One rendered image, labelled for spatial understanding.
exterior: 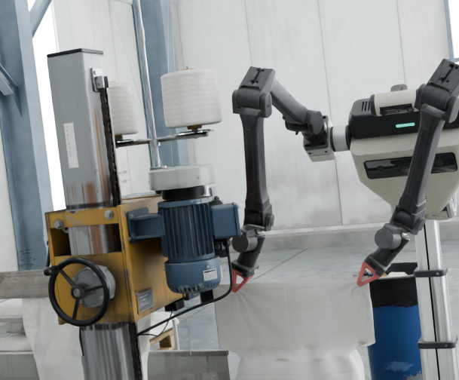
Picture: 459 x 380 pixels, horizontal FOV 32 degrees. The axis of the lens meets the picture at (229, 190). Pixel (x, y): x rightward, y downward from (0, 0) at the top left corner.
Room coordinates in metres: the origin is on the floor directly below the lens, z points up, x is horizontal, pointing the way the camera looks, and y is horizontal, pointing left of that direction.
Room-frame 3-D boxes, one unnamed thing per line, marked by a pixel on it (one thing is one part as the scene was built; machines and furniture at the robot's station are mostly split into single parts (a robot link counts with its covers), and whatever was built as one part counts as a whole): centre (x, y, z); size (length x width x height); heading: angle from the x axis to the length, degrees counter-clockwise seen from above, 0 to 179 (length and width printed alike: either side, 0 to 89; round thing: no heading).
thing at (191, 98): (2.31, 0.08, 1.61); 0.17 x 0.17 x 0.17
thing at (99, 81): (2.17, 0.31, 1.68); 0.05 x 0.03 x 0.06; 158
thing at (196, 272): (2.17, 0.12, 1.21); 0.15 x 0.15 x 0.25
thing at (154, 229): (2.17, 0.21, 1.27); 0.12 x 0.09 x 0.09; 158
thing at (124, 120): (2.41, 0.32, 1.61); 0.15 x 0.14 x 0.17; 68
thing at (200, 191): (2.17, 0.12, 1.35); 0.12 x 0.12 x 0.04
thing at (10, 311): (5.44, 1.39, 0.56); 0.66 x 0.43 x 0.15; 156
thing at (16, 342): (5.45, 1.38, 0.32); 0.67 x 0.42 x 0.14; 162
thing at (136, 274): (2.29, 0.34, 1.18); 0.34 x 0.25 x 0.31; 158
